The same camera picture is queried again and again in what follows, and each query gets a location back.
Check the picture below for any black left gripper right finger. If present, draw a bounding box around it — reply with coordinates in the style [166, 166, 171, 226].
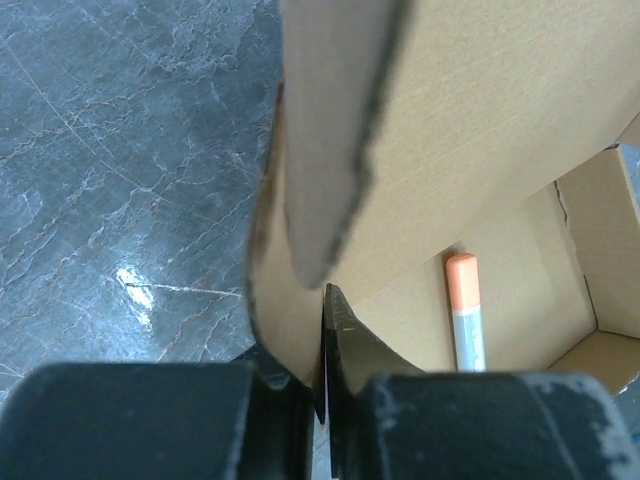
[323, 284, 639, 479]

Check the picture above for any brown cardboard box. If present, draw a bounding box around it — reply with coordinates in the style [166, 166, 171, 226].
[247, 1, 639, 393]

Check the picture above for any orange highlighter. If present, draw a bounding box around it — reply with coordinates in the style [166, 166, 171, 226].
[445, 253, 487, 372]

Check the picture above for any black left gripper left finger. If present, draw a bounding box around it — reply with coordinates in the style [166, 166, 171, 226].
[1, 349, 313, 479]

